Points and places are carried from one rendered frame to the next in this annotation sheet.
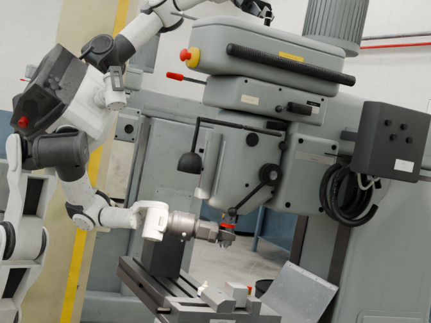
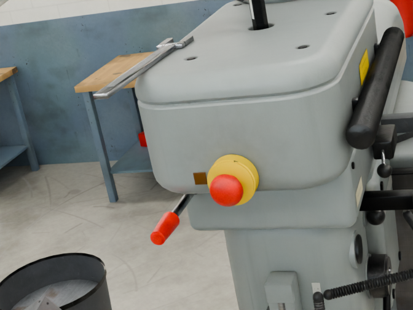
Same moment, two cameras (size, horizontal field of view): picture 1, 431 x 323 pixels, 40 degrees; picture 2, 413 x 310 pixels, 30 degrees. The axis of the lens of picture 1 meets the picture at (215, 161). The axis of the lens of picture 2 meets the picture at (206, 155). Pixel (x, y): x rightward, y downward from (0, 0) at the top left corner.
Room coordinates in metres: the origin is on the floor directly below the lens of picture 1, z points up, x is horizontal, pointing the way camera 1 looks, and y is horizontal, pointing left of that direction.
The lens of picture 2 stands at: (1.20, 0.71, 2.12)
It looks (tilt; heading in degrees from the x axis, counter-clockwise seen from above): 21 degrees down; 318
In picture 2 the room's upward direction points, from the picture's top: 11 degrees counter-clockwise
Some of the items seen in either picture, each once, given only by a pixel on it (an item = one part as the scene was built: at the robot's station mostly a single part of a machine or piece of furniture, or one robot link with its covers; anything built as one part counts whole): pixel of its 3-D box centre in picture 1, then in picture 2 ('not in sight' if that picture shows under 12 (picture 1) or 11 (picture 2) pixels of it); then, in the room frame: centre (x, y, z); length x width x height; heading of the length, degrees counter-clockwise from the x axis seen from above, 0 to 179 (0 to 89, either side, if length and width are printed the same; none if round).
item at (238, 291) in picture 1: (235, 294); not in sight; (1.80, -0.14, 1.08); 0.06 x 0.05 x 0.06; 25
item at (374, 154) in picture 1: (392, 142); not in sight; (1.75, -0.50, 1.62); 0.20 x 0.09 x 0.21; 117
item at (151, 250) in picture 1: (163, 245); not in sight; (2.36, 0.14, 1.07); 0.22 x 0.12 x 0.20; 16
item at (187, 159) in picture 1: (190, 161); not in sight; (1.76, 0.07, 1.45); 0.07 x 0.07 x 0.06
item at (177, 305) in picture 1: (223, 310); not in sight; (1.79, -0.11, 1.02); 0.35 x 0.15 x 0.11; 115
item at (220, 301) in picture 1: (217, 298); not in sight; (1.78, -0.09, 1.06); 0.12 x 0.06 x 0.04; 25
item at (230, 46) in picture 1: (293, 65); (377, 77); (1.80, -0.17, 1.79); 0.45 x 0.04 x 0.04; 117
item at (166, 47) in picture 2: (206, 22); (144, 64); (1.95, 0.12, 1.89); 0.24 x 0.04 x 0.01; 114
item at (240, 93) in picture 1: (264, 100); (289, 152); (1.94, -0.12, 1.68); 0.34 x 0.24 x 0.10; 117
